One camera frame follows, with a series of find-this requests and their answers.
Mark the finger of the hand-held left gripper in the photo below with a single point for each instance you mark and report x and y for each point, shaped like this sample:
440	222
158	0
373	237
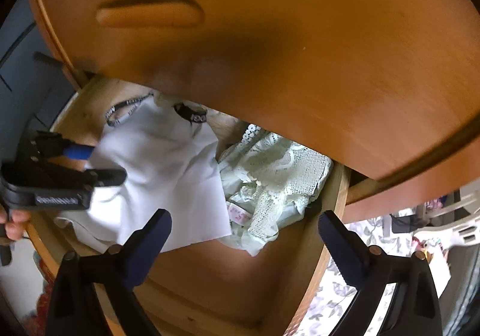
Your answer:
78	151
107	177

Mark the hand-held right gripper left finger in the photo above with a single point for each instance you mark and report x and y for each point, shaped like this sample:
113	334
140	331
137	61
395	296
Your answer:
150	246

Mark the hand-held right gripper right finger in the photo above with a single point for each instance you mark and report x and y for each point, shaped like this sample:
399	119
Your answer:
337	242

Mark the white black-banded garment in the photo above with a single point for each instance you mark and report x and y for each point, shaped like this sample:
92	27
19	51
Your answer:
161	171

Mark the wooden drawer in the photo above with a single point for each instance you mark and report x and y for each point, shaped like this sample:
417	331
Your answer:
225	283
300	58

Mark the closed wooden drawer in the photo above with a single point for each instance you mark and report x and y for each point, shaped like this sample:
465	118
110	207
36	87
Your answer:
300	58

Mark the person's left hand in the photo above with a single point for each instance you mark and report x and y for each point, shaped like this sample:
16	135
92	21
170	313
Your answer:
15	227

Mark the wooden nightstand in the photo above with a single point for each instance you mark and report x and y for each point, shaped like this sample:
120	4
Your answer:
375	205

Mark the grey floral blanket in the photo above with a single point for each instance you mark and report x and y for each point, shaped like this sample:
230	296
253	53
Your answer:
322	306

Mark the black charger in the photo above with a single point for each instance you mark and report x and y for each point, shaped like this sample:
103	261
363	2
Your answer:
401	224

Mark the pale green lace garment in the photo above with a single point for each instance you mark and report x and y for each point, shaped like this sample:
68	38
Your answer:
270	178

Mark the red floral cloth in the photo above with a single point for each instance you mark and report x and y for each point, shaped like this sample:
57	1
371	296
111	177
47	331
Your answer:
41	306

